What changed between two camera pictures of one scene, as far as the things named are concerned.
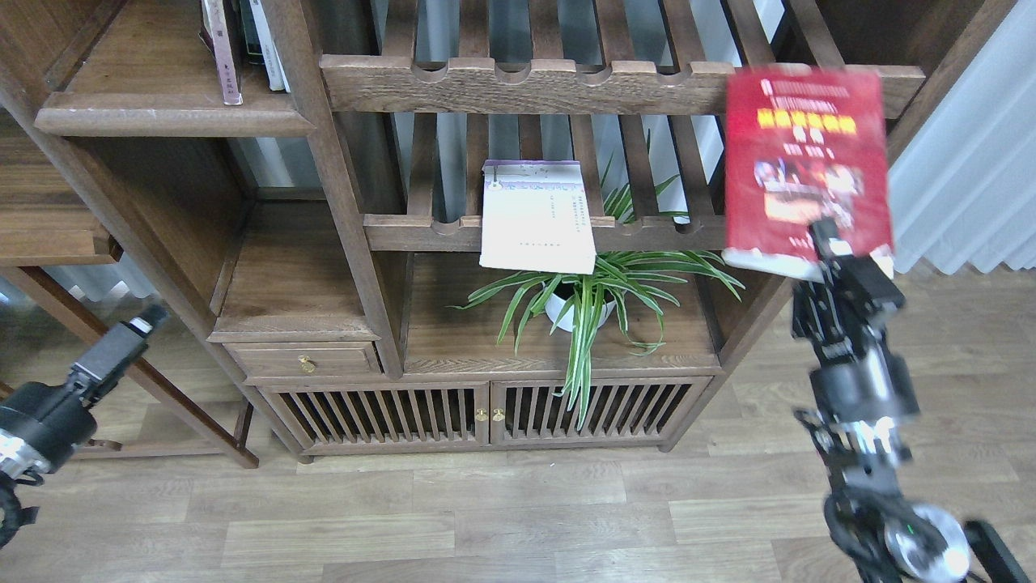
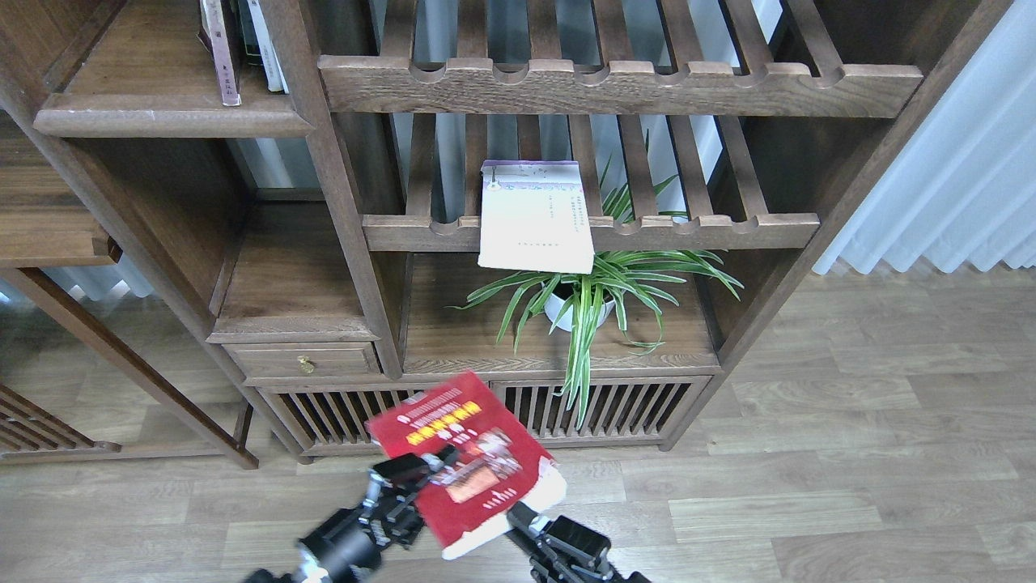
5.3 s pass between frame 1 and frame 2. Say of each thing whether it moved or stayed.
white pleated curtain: stayed
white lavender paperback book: stayed
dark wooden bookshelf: stayed
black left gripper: moved
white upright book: stayed
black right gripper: moved
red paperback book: moved
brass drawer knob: stayed
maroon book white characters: stayed
